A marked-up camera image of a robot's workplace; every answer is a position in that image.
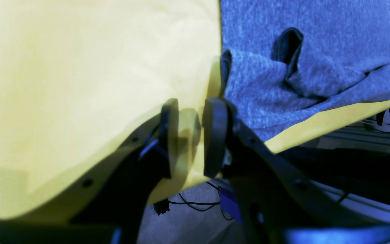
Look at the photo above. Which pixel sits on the yellow table cloth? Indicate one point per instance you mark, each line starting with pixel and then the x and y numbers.
pixel 77 76

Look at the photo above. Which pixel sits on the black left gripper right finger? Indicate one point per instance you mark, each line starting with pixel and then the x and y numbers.
pixel 278 204

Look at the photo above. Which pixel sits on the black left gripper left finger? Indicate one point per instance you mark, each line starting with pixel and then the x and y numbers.
pixel 106 204

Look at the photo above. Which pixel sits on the grey long-sleeve shirt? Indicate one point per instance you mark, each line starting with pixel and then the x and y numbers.
pixel 285 60

